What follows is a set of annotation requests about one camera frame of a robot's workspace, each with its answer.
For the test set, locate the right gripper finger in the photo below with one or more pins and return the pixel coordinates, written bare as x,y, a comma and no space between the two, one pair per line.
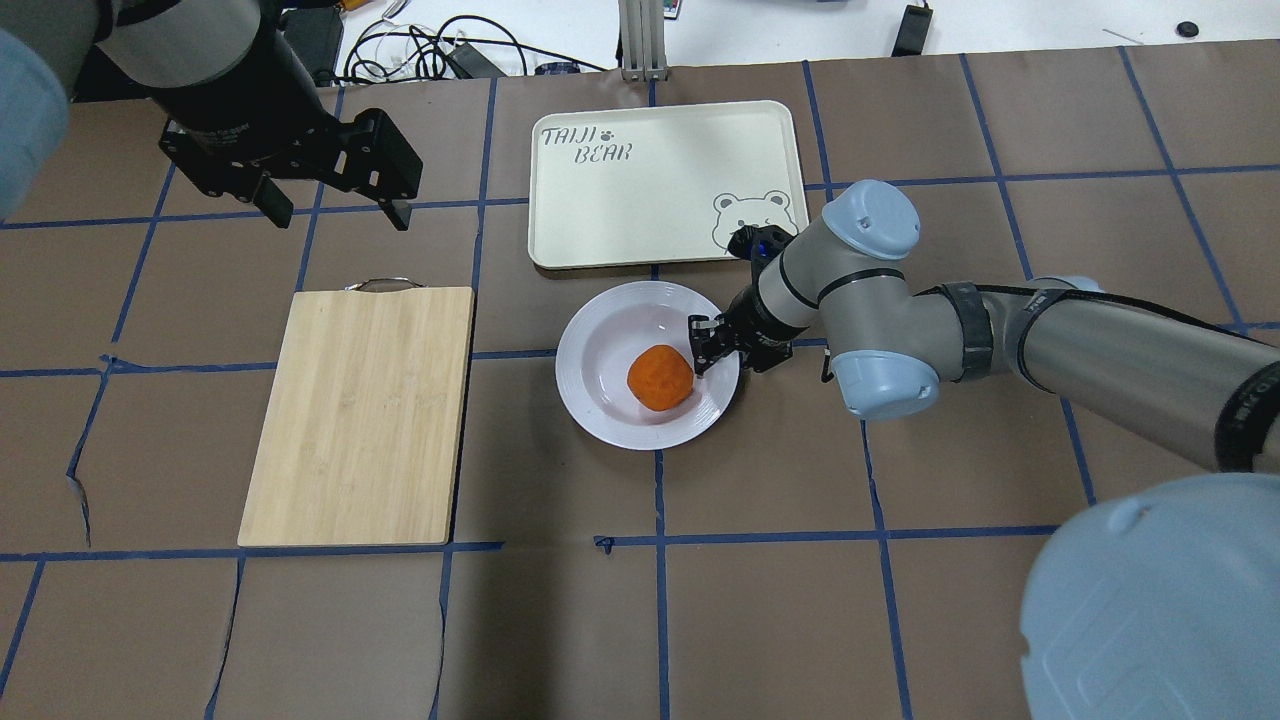
762,358
709,340

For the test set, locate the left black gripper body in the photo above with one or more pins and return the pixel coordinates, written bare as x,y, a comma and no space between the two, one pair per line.
243,150

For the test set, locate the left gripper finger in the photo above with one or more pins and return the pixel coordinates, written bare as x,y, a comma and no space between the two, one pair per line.
398,211
272,202

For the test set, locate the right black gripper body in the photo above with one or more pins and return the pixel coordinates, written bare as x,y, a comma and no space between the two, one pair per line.
748,327

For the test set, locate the orange fruit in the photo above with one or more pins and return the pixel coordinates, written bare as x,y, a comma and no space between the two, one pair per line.
660,378

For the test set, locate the white round plate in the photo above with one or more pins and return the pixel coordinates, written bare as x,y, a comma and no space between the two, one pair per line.
625,369

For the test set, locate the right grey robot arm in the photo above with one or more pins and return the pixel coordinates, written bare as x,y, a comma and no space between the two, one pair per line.
1160,605

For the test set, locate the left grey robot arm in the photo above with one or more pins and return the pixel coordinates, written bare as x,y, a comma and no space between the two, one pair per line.
215,51

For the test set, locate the cream bear tray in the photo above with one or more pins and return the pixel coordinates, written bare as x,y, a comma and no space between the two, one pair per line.
650,186

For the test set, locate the black power adapter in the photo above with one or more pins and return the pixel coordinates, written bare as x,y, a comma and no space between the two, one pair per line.
314,33

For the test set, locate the bamboo cutting board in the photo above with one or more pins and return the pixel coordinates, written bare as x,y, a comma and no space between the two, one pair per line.
361,440

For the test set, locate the aluminium frame post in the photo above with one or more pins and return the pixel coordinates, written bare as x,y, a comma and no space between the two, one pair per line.
643,41

